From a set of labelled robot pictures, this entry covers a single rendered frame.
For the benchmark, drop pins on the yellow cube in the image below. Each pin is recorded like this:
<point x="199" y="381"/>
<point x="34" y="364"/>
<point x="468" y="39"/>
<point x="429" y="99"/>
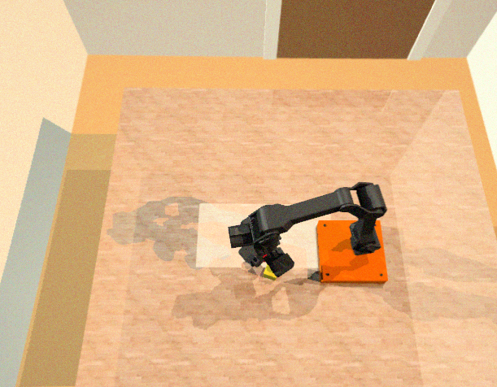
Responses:
<point x="269" y="274"/>

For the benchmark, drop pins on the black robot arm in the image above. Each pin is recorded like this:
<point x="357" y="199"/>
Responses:
<point x="269" y="221"/>

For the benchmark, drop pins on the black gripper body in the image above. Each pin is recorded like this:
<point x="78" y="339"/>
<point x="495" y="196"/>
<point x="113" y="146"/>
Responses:
<point x="281" y="262"/>

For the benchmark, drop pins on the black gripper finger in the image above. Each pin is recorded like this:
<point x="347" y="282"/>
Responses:
<point x="267" y="260"/>

